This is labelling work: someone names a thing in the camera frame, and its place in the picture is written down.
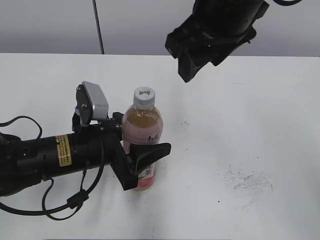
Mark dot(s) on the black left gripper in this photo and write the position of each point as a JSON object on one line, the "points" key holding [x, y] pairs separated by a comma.
{"points": [[100, 145]]}

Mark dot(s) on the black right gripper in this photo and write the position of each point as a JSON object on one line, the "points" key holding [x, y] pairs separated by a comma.
{"points": [[212, 32]]}

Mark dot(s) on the oolong tea bottle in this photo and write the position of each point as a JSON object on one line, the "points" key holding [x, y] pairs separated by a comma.
{"points": [[141, 127]]}

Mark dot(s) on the white bottle cap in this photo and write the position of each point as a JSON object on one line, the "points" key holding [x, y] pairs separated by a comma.
{"points": [[144, 97]]}

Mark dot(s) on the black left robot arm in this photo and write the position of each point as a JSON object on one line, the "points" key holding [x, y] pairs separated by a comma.
{"points": [[24, 164]]}

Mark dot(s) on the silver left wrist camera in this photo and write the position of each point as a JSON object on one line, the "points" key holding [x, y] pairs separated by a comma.
{"points": [[91, 103]]}

